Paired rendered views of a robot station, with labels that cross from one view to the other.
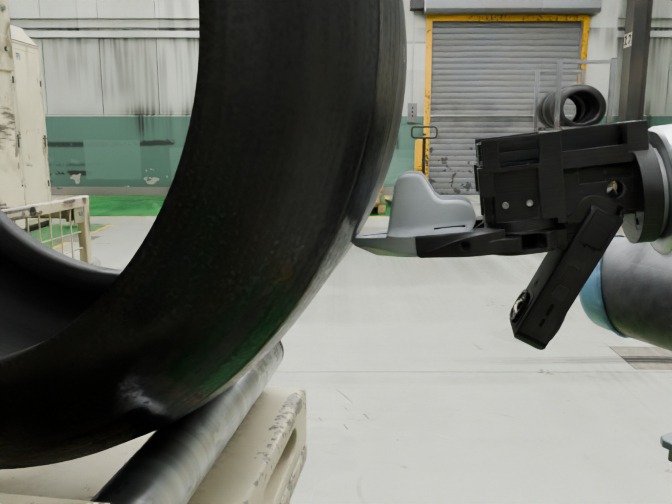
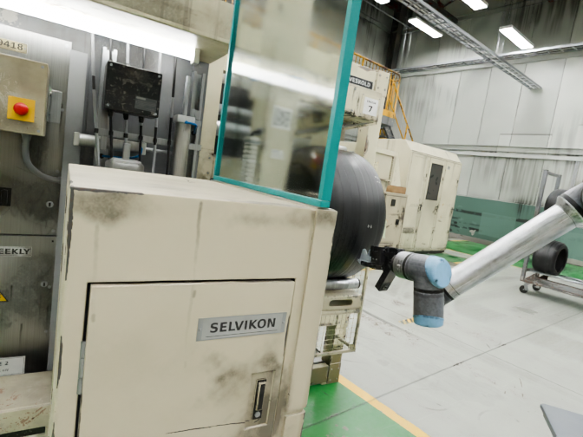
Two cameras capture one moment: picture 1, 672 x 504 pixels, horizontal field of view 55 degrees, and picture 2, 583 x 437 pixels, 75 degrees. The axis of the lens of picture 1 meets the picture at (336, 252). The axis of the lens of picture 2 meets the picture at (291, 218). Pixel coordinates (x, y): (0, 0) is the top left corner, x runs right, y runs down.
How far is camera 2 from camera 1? 1.16 m
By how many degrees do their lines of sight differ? 50
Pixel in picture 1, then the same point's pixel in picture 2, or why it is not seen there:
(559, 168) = (380, 254)
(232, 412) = (330, 283)
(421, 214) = (363, 257)
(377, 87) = (341, 232)
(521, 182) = (376, 255)
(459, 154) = not seen: outside the picture
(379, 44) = (341, 226)
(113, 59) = (513, 169)
